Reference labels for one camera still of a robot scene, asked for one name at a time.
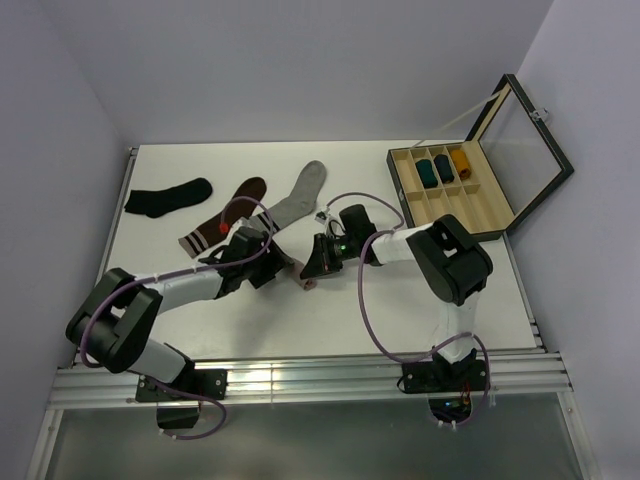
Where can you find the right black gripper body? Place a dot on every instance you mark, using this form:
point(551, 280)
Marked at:
point(333, 252)

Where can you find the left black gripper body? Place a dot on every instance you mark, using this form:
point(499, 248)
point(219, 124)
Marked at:
point(263, 266)

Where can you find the beige sock with red stripes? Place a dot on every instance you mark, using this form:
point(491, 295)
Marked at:
point(305, 284)

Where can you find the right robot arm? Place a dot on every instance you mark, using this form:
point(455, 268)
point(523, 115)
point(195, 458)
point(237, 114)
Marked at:
point(454, 265)

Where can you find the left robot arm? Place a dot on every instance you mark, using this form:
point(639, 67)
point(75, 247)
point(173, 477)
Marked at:
point(112, 328)

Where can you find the brown striped sock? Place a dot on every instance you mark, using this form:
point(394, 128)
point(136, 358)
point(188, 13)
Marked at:
point(216, 229)

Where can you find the grey striped sock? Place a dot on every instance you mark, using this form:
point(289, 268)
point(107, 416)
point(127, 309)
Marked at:
point(300, 202)

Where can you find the teal rolled sock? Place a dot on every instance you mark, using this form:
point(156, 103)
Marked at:
point(426, 173)

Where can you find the dark blue rolled sock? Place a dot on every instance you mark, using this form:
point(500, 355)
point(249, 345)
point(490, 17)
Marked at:
point(444, 169)

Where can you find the black sock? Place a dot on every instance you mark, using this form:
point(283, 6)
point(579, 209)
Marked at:
point(155, 204)

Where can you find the mustard rolled sock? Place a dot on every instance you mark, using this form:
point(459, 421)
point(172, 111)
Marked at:
point(461, 163)

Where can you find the black compartment box with lid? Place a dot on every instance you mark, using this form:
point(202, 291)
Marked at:
point(516, 165)

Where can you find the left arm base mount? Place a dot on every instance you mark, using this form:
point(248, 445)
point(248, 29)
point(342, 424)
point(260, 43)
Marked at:
point(180, 403)

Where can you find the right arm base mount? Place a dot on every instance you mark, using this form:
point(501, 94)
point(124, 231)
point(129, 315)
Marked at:
point(458, 381)

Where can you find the aluminium frame rail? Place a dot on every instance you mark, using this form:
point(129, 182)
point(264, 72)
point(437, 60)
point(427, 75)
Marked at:
point(306, 381)

